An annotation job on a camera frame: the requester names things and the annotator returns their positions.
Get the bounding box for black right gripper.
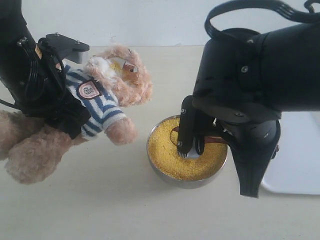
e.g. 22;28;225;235
192;28;281;155

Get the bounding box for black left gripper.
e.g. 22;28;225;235
0;37;91;140

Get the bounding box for tan teddy bear striped sweater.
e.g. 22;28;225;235
0;45;153;185

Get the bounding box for dark red wooden spoon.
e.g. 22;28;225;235
169;126;228;146

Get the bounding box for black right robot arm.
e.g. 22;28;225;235
192;23;320;198

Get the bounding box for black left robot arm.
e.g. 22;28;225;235
0;0;91;139

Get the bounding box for white plastic tray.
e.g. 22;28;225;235
261;111;320;195

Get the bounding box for steel bowl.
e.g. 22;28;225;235
146;115;227;189

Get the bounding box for yellow millet grains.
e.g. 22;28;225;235
147;117;228;181

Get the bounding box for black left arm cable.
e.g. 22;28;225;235
0;37;66;118

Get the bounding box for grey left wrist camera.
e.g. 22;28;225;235
45;33;90;64

